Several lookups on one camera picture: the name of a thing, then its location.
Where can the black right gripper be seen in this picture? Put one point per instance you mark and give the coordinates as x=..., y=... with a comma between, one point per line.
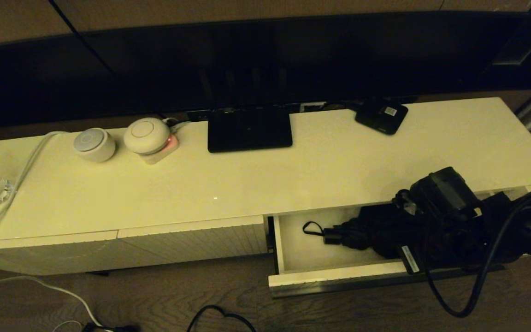
x=450, y=244

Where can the black umbrella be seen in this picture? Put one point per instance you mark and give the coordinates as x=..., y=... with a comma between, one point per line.
x=362, y=230

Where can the white cabinet drawer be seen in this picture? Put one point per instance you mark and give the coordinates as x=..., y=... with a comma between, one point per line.
x=302, y=249

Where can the white low TV cabinet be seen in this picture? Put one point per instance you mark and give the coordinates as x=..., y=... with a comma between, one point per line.
x=247, y=184

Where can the small black box with sticker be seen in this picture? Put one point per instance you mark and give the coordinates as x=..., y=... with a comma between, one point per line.
x=376, y=117

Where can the white ribbed cabinet front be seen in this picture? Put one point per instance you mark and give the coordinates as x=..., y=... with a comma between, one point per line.
x=44, y=256
x=191, y=240

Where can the black flat television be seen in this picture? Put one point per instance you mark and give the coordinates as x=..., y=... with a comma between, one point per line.
x=247, y=60

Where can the white round dome device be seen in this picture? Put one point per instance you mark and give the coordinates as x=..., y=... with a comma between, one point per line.
x=145, y=136

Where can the black floor plug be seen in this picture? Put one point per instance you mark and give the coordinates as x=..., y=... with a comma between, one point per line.
x=118, y=329

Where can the white speaker with grey top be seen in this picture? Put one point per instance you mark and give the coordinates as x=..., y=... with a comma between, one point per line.
x=94, y=145

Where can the black television base plate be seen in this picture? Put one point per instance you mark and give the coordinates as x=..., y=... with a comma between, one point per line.
x=249, y=131

